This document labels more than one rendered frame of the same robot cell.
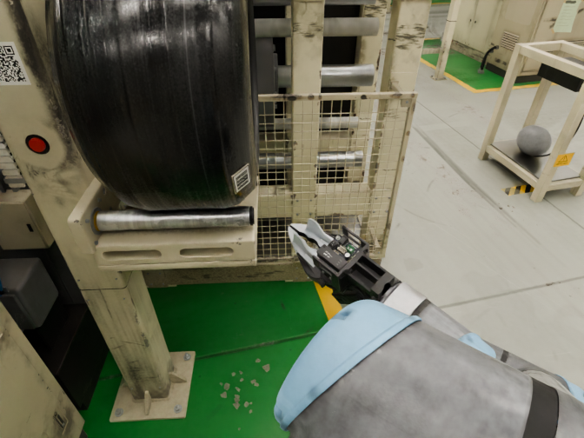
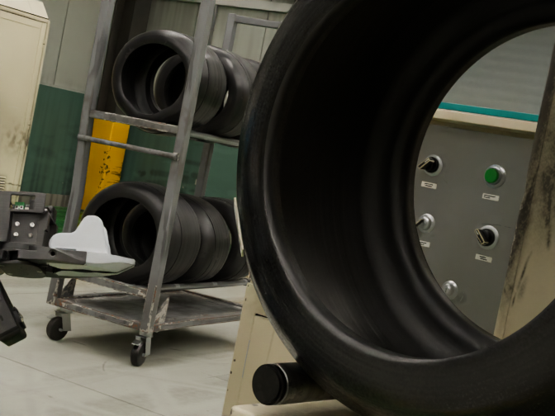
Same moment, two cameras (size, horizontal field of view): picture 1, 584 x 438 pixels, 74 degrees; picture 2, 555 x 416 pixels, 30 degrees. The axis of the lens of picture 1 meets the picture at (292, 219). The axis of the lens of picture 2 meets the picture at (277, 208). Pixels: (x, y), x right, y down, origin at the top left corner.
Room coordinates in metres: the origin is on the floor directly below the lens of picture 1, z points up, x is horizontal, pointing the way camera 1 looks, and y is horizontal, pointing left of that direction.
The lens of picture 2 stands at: (1.42, -0.73, 1.15)
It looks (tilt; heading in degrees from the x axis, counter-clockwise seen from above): 3 degrees down; 133
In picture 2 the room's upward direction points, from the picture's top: 11 degrees clockwise
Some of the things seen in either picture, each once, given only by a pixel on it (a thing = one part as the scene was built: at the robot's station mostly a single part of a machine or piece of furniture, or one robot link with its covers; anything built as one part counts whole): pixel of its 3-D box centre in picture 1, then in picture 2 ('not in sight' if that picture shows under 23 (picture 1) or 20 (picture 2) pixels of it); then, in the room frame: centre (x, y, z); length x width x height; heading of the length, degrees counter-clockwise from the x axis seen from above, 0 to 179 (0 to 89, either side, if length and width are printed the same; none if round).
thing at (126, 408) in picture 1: (155, 381); not in sight; (0.79, 0.53, 0.02); 0.27 x 0.27 x 0.04; 3
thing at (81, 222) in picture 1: (110, 186); not in sight; (0.81, 0.45, 0.90); 0.40 x 0.03 x 0.10; 3
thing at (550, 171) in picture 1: (548, 121); not in sight; (2.32, -1.63, 0.40); 0.60 x 0.35 x 0.80; 14
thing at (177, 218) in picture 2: not in sight; (191, 170); (-2.78, 3.02, 0.96); 1.36 x 0.71 x 1.92; 104
